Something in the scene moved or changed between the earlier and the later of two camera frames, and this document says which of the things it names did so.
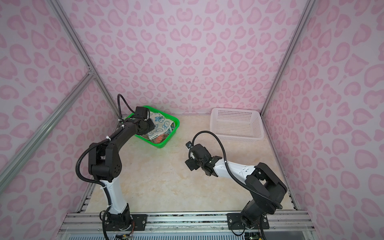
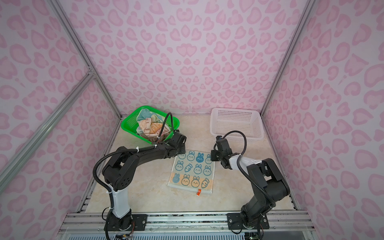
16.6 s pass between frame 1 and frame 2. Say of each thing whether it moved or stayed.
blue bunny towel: moved
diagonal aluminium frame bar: stayed
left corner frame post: stayed
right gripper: moved
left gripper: moved
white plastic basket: stayed
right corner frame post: stayed
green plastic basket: stayed
